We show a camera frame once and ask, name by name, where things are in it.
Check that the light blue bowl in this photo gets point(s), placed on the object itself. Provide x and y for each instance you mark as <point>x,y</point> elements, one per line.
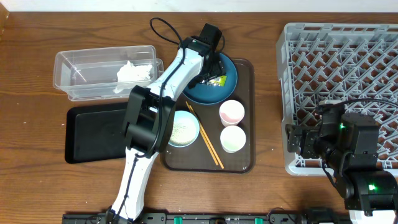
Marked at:
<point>186,141</point>

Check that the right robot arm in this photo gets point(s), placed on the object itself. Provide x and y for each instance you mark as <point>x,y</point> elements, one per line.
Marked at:
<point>347,143</point>

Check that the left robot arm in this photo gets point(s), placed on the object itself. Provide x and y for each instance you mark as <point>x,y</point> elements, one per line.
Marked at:
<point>149,117</point>

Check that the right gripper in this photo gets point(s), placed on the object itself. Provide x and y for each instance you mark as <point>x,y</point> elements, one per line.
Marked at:
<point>310,135</point>

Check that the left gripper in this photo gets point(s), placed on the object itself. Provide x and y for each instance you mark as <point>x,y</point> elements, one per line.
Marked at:
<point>221,68</point>

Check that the lower wooden chopstick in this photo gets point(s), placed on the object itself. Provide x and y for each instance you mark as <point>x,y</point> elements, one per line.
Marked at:
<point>203,134</point>

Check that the wooden chopstick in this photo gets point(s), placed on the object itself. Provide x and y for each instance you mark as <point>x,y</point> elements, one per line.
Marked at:
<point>203,134</point>
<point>215,153</point>

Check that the green plastic cup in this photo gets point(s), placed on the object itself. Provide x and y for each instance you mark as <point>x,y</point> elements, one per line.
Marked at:
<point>232,139</point>

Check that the black tray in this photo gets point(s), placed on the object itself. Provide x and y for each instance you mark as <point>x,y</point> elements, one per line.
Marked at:
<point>98,132</point>

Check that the pink plastic cup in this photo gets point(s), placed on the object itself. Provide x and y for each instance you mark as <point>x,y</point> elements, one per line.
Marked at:
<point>231,112</point>

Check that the yellow green snack wrapper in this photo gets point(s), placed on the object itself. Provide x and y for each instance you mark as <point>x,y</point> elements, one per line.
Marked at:
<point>218,81</point>

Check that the upper wooden chopstick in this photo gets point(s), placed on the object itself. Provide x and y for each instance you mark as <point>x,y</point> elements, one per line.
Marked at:
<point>215,153</point>

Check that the dark blue plate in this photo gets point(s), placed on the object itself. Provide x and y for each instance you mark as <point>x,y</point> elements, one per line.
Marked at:
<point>213,94</point>

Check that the white napkin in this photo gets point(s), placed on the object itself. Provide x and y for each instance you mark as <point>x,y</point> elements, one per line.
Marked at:
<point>131,73</point>

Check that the clear plastic bin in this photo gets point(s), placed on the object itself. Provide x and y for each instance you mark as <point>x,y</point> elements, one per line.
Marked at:
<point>90,74</point>

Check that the brown serving tray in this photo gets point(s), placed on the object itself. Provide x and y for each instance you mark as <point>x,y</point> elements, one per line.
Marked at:
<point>196,157</point>

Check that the grey dishwasher rack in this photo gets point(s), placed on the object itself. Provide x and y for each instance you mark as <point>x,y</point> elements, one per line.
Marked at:
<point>354,63</point>

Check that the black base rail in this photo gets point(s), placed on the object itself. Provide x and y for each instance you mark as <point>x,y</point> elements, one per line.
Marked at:
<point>308,216</point>

